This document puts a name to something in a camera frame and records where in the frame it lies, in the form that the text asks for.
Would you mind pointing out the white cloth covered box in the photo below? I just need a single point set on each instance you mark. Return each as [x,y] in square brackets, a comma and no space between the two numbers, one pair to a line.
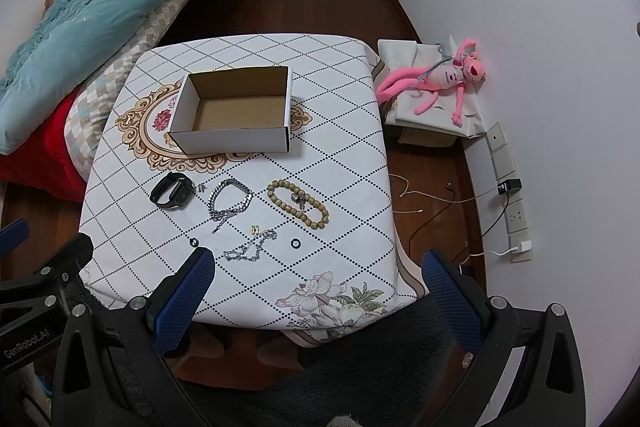
[398,112]

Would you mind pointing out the open cardboard box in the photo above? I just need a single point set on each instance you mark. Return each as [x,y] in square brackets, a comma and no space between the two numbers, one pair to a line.
[238,110]

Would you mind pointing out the black power adapter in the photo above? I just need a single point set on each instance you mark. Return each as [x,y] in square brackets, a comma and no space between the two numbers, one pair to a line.
[509,186]

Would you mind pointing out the light blue quilt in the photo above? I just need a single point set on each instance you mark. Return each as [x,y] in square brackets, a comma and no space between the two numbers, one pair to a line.
[73,40]

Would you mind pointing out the white wall power strip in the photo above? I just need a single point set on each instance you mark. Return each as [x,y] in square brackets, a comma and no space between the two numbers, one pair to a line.
[515,215]

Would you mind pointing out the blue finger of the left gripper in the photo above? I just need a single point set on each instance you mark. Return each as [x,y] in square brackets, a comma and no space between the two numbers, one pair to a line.
[12,236]

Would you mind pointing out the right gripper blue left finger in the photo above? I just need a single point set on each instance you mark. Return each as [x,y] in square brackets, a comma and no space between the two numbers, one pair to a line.
[174,302]

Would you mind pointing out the red blanket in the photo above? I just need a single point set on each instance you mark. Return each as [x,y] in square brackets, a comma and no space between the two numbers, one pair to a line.
[43,161]

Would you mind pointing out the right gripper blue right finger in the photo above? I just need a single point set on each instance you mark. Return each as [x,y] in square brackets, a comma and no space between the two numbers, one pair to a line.
[460,301]

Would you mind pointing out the pink panther plush toy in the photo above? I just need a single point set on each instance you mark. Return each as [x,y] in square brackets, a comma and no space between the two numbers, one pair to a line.
[452,76]

